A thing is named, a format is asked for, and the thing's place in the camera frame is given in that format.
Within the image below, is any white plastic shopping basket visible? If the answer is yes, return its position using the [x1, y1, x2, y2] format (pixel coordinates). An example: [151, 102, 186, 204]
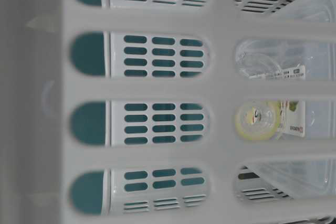
[1, 0, 335, 223]

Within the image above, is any clear tape dispenser with tape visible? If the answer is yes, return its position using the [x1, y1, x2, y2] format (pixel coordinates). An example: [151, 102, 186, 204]
[235, 39, 306, 141]

